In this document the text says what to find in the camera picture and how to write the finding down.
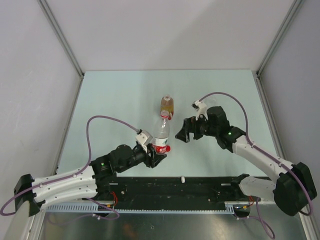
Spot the aluminium corner frame post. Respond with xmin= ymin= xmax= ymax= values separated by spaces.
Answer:
xmin=256 ymin=0 xmax=305 ymax=76
xmin=37 ymin=0 xmax=85 ymax=77

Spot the white slotted cable duct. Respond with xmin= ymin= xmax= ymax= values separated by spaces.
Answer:
xmin=44 ymin=202 xmax=251 ymax=215

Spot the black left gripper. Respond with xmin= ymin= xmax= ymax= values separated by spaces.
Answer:
xmin=117 ymin=142 xmax=166 ymax=173

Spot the clear plastic bottle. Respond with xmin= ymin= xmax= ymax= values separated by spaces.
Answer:
xmin=203 ymin=95 xmax=218 ymax=108

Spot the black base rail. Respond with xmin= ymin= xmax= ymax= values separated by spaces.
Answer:
xmin=94 ymin=176 xmax=263 ymax=212

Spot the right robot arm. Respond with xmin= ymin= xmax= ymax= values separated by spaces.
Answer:
xmin=175 ymin=106 xmax=318 ymax=216

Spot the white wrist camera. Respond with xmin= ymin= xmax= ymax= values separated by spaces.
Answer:
xmin=192 ymin=100 xmax=209 ymax=120
xmin=135 ymin=129 xmax=153 ymax=153

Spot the aluminium corner frame post right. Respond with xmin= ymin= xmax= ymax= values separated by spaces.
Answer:
xmin=256 ymin=0 xmax=305 ymax=76

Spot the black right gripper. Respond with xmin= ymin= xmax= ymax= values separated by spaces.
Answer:
xmin=175 ymin=112 xmax=219 ymax=143

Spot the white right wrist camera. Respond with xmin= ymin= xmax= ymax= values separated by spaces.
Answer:
xmin=192 ymin=100 xmax=209 ymax=120

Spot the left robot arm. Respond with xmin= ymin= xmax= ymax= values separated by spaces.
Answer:
xmin=13 ymin=144 xmax=167 ymax=216

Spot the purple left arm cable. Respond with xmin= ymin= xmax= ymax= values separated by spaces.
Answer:
xmin=0 ymin=115 xmax=141 ymax=216

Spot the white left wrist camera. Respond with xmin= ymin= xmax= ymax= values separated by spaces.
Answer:
xmin=135 ymin=129 xmax=153 ymax=153

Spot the amber tea bottle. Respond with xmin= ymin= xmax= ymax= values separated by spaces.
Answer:
xmin=160 ymin=94 xmax=174 ymax=120

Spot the aluminium corner frame post left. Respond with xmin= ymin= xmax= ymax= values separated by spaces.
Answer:
xmin=37 ymin=0 xmax=85 ymax=77

